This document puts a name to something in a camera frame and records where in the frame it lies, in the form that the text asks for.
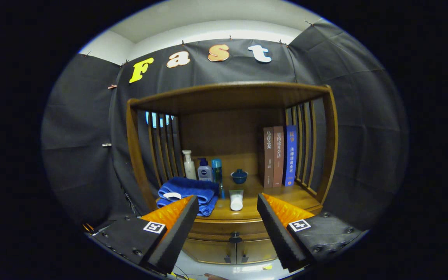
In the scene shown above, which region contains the wooden cabinet door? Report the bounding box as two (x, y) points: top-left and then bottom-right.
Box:
(181, 238), (234, 265)
(235, 239), (279, 265)

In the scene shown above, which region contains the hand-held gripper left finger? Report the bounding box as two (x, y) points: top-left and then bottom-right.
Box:
(86, 194), (200, 275)

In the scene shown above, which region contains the wooden cabinet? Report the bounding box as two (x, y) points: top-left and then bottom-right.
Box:
(126, 80), (339, 275)

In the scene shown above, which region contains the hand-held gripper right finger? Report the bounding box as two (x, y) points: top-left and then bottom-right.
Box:
(257, 193), (366, 273)

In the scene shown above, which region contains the blue book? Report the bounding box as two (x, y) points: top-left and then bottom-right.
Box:
(283, 125), (298, 187)

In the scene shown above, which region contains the reddish brown book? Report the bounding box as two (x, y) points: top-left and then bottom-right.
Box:
(273, 126), (285, 188)

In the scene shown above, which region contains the wooden drawer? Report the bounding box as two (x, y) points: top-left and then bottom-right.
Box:
(187, 220), (279, 243)

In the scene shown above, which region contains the dark brown book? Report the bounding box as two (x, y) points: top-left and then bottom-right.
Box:
(259, 126), (275, 189)

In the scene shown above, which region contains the dark blue lidded teacup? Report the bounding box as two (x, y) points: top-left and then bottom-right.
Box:
(231, 168), (249, 184)

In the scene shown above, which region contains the clear blue bottle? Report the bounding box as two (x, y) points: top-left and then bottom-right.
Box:
(212, 158), (223, 186)

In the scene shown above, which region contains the white bottle with blue cap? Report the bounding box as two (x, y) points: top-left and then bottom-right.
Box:
(197, 157), (214, 182)

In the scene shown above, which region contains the wooden countertop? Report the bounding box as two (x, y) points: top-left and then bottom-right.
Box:
(156, 183), (324, 223)

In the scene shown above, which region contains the white and green tube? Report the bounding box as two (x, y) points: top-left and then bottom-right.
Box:
(229, 189), (244, 212)

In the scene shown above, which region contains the white pump bottle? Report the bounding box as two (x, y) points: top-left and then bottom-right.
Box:
(182, 150), (196, 180)

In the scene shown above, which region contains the blue folded towel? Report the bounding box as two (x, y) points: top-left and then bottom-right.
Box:
(156, 177), (219, 217)

